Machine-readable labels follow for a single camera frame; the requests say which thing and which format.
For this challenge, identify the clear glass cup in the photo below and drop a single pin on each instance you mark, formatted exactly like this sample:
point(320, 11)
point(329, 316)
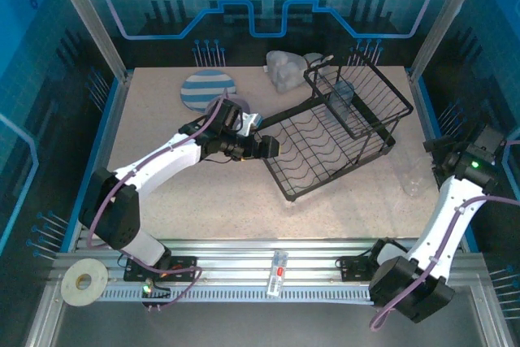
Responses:
point(414, 184)

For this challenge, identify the purple bowl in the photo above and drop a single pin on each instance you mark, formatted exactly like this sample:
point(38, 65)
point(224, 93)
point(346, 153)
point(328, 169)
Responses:
point(245, 104)

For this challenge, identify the blue white striped plate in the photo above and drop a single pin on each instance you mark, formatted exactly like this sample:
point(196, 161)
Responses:
point(203, 89)

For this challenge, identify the frosted grey cup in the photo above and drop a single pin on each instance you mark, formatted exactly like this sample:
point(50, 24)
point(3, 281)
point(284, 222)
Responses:
point(341, 101)

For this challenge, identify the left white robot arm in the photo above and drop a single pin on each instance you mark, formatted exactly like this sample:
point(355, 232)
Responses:
point(162, 164)

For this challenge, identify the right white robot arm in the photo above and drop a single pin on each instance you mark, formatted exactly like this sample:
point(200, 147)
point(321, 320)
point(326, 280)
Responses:
point(451, 217)

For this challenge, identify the black controller board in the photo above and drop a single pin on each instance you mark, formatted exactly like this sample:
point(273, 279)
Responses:
point(156, 296)

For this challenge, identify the white tape roll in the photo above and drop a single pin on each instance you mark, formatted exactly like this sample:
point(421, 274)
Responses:
point(71, 282)

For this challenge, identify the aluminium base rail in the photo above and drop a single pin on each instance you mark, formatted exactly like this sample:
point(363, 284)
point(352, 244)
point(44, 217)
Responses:
point(227, 265)

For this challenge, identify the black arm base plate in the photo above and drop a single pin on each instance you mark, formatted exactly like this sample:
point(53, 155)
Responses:
point(183, 261)
point(353, 267)

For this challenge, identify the aluminium frame post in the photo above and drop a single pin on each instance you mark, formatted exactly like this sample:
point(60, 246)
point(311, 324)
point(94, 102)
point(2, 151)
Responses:
point(445, 18)
point(88, 18)

